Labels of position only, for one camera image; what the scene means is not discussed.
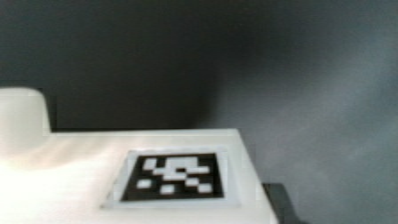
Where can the white drawer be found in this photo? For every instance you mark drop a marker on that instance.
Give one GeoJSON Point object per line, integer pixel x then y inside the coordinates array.
{"type": "Point", "coordinates": [127, 177]}

